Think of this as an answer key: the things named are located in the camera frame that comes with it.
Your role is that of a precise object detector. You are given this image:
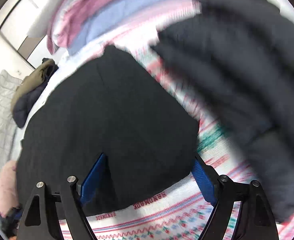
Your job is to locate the dark puffer jacket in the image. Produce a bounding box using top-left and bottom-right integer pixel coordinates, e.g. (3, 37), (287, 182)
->
(152, 0), (294, 223)

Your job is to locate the black garment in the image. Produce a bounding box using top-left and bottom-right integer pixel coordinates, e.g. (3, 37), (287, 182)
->
(16, 46), (199, 216)

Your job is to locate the pink and white bedding pile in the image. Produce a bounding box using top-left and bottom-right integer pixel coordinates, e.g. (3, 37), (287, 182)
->
(27, 0), (218, 55)

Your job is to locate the pink floral folded quilt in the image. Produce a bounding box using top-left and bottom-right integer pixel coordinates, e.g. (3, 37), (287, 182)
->
(0, 160), (19, 218)

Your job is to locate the patterned knit-print bed sheet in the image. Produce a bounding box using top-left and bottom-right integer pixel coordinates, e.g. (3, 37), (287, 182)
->
(59, 2), (294, 240)

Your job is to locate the white sliding-door wardrobe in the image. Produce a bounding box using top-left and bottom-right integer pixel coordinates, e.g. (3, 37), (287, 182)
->
(0, 0), (47, 69)

